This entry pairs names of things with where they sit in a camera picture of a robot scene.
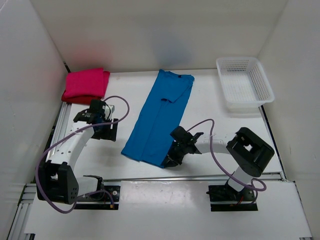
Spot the blue t shirt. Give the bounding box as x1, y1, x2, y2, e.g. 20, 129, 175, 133
121, 69, 195, 168

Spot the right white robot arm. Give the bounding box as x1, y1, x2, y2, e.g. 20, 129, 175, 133
161, 126, 275, 200

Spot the pink t shirt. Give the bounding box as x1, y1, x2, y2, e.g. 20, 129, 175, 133
64, 68, 105, 98

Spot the white plastic basket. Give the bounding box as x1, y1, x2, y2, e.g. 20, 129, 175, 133
216, 56, 275, 111

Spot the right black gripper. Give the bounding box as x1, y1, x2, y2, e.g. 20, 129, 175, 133
161, 140, 188, 168

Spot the dark red t shirt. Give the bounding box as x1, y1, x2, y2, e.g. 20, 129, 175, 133
61, 69, 110, 105

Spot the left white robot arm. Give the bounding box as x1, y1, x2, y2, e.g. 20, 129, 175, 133
38, 100, 118, 205

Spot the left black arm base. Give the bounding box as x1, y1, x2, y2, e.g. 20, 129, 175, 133
75, 181, 121, 211

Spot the aluminium frame rail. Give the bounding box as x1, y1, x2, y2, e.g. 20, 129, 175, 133
6, 102, 71, 240

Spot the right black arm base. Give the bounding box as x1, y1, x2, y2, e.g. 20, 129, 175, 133
206, 183, 258, 212

